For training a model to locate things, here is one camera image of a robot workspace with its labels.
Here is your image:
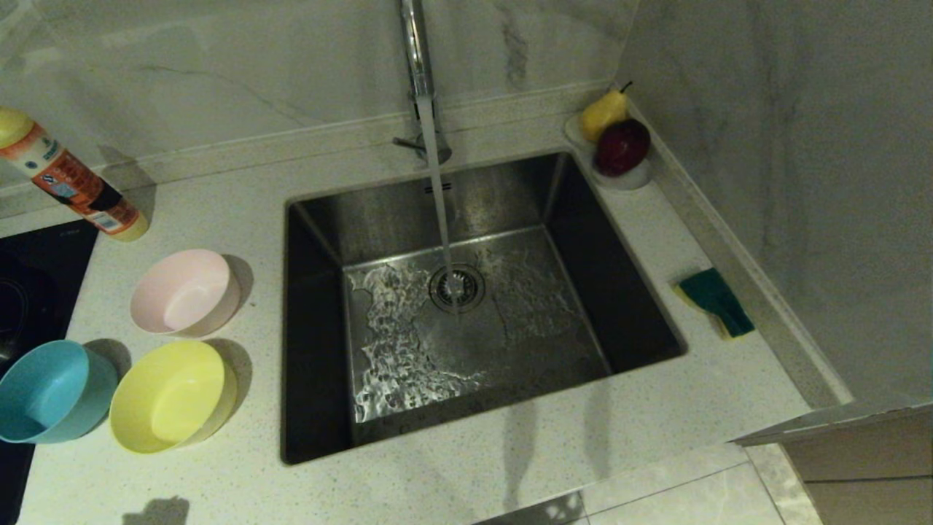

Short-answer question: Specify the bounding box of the orange label detergent bottle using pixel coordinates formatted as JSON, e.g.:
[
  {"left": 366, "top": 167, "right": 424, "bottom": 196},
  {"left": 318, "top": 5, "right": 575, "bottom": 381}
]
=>
[{"left": 0, "top": 107, "right": 150, "bottom": 243}]

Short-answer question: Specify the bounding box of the black induction cooktop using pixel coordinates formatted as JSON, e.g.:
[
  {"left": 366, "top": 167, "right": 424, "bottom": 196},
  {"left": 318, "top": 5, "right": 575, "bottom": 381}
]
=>
[{"left": 0, "top": 219, "right": 100, "bottom": 525}]

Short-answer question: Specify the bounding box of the pink plastic bowl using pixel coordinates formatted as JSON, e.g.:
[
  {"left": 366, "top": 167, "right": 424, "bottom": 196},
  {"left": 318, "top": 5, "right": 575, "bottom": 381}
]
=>
[{"left": 130, "top": 249, "right": 242, "bottom": 338}]

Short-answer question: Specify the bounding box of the small white dish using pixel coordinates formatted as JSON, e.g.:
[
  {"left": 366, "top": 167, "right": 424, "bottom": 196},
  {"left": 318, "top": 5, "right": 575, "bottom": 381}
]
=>
[{"left": 563, "top": 113, "right": 655, "bottom": 192}]

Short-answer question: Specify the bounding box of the green and yellow sponge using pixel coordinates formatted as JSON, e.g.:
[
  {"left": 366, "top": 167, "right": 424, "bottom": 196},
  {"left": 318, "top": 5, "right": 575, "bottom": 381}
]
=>
[{"left": 676, "top": 267, "right": 757, "bottom": 340}]

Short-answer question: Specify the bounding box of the chrome kitchen faucet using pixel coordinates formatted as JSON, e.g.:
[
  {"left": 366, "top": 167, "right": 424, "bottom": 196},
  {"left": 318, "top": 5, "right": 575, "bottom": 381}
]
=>
[{"left": 391, "top": 0, "right": 453, "bottom": 165}]

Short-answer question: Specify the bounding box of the dark red apple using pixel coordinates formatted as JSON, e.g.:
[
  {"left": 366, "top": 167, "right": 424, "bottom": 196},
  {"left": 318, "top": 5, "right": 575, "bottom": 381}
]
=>
[{"left": 594, "top": 118, "right": 652, "bottom": 178}]

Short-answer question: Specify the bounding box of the blue plastic bowl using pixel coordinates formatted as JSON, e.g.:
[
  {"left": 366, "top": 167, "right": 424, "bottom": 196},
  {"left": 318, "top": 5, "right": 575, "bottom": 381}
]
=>
[{"left": 0, "top": 340, "right": 120, "bottom": 445}]

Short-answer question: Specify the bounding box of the running tap water stream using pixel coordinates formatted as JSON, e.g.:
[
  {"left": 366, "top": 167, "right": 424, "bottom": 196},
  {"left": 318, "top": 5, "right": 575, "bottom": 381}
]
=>
[{"left": 414, "top": 93, "right": 464, "bottom": 307}]

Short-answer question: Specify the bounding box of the yellow plastic bowl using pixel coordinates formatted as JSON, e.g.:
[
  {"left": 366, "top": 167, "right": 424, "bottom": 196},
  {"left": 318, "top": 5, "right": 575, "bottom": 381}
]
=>
[{"left": 109, "top": 340, "right": 239, "bottom": 454}]

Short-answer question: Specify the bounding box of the stainless steel sink basin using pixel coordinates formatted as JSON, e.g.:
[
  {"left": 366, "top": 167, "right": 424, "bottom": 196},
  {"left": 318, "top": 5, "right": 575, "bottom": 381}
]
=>
[{"left": 281, "top": 149, "right": 690, "bottom": 466}]

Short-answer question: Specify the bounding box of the yellow pear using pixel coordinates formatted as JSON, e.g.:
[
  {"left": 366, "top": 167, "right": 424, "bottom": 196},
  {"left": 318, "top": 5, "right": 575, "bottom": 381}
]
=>
[{"left": 579, "top": 80, "right": 633, "bottom": 144}]

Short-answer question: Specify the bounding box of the metal sink drain strainer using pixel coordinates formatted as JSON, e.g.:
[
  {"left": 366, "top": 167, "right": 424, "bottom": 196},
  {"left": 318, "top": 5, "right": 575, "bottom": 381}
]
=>
[{"left": 429, "top": 263, "right": 486, "bottom": 314}]

